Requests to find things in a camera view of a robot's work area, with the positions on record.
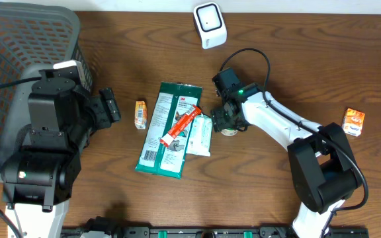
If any green lid spice jar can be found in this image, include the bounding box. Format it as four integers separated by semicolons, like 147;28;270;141
221;128;238;136

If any orange small box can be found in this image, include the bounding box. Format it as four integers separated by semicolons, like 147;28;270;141
134;101;147;130
342;108;365;137

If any red white sachet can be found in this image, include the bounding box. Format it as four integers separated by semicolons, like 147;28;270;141
160;104;202;147

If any white teal wipes packet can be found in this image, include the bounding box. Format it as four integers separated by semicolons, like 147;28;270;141
187;114;213;157

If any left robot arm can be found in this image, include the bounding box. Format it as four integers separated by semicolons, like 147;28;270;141
1;77;121;237

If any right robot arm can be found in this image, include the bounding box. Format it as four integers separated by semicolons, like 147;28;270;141
211;83;368;237

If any white barcode scanner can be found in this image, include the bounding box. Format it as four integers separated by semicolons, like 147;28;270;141
193;2;227;50

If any grey plastic shopping basket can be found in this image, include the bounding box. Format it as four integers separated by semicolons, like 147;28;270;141
0;2;93;181

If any black mounting rail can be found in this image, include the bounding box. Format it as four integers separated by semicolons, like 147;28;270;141
61;216;370;238

